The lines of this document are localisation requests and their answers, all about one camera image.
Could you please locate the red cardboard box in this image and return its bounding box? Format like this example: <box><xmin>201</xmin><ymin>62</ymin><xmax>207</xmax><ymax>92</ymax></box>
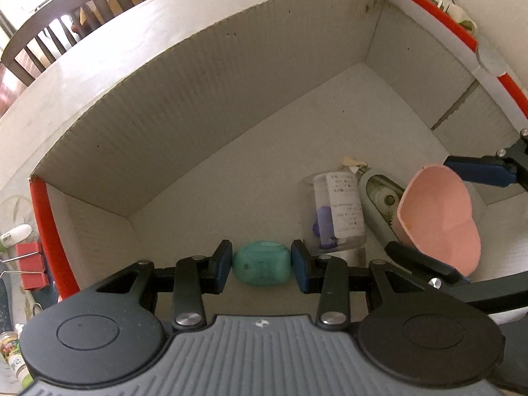
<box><xmin>30</xmin><ymin>0</ymin><xmax>527</xmax><ymax>297</ymax></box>

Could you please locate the pink binder clip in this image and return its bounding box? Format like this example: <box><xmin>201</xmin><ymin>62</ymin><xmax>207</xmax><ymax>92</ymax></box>
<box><xmin>1</xmin><ymin>241</ymin><xmax>49</xmax><ymax>291</ymax></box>

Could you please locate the grey correction tape dispenser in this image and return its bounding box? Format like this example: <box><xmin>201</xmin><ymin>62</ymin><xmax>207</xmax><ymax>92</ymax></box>
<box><xmin>356</xmin><ymin>166</ymin><xmax>405</xmax><ymax>246</ymax></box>

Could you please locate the fruit label jar green lid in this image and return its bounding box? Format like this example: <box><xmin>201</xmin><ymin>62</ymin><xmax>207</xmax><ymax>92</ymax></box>
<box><xmin>1</xmin><ymin>324</ymin><xmax>33</xmax><ymax>389</ymax></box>

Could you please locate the white power strip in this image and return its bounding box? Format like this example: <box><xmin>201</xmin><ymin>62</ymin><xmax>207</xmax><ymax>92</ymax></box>
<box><xmin>429</xmin><ymin>0</ymin><xmax>478</xmax><ymax>37</ymax></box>

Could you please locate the pink plastic scoop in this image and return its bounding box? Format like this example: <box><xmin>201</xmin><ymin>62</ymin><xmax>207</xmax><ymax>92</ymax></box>
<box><xmin>391</xmin><ymin>165</ymin><xmax>481</xmax><ymax>276</ymax></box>

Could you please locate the teal stone egg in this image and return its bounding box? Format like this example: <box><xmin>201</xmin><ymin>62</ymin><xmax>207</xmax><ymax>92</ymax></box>
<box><xmin>233</xmin><ymin>241</ymin><xmax>292</xmax><ymax>287</ymax></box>

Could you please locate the white green glue tube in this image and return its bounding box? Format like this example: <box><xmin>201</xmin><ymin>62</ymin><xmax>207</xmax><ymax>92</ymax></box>
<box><xmin>0</xmin><ymin>223</ymin><xmax>32</xmax><ymax>249</ymax></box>

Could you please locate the dark wooden dining chair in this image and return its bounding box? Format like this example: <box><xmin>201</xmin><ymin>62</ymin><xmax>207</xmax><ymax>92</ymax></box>
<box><xmin>1</xmin><ymin>0</ymin><xmax>114</xmax><ymax>86</ymax></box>

